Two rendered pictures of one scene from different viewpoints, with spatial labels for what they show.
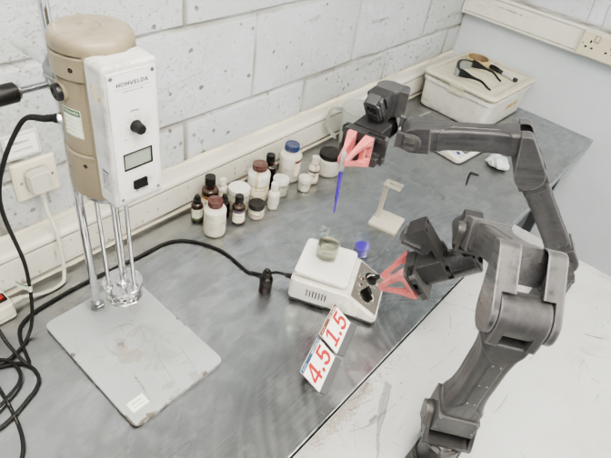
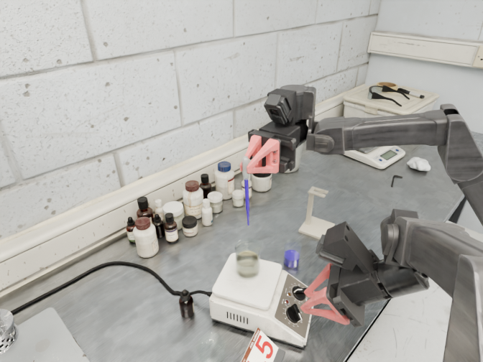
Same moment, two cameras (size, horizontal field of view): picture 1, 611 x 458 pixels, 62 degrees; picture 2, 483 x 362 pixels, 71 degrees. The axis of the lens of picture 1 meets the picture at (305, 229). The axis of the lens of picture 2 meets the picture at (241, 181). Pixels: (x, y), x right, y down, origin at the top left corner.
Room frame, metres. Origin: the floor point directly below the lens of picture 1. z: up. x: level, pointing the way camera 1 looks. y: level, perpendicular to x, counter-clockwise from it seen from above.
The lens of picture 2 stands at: (0.35, -0.13, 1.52)
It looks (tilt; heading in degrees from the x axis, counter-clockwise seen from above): 32 degrees down; 10
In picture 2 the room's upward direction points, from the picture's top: straight up
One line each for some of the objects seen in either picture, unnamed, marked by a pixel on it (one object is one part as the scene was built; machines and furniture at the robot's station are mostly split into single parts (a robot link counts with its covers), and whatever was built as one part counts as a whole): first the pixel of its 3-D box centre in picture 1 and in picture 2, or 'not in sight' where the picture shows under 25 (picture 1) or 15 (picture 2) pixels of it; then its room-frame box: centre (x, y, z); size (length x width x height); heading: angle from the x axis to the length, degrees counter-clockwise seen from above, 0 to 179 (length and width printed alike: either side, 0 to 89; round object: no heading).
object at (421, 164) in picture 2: (499, 161); (420, 164); (1.54, -0.60, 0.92); 0.08 x 0.08 x 0.04; 50
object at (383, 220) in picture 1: (392, 204); (319, 210); (1.12, -0.22, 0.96); 0.08 x 0.08 x 0.13; 69
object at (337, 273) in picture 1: (326, 262); (248, 279); (0.83, -0.06, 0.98); 0.12 x 0.12 x 0.01; 80
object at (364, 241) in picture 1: (363, 244); (292, 253); (0.98, -0.15, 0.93); 0.04 x 0.04 x 0.06
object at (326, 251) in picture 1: (330, 243); (249, 258); (0.85, -0.06, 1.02); 0.06 x 0.05 x 0.08; 120
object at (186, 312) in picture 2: (265, 280); (185, 302); (0.79, 0.06, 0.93); 0.03 x 0.03 x 0.07
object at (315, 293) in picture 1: (335, 279); (259, 296); (0.83, -0.09, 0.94); 0.22 x 0.13 x 0.08; 80
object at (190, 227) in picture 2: (256, 209); (190, 226); (1.05, 0.14, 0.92); 0.04 x 0.04 x 0.04
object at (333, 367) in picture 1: (321, 365); not in sight; (0.60, -0.08, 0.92); 0.09 x 0.06 x 0.04; 164
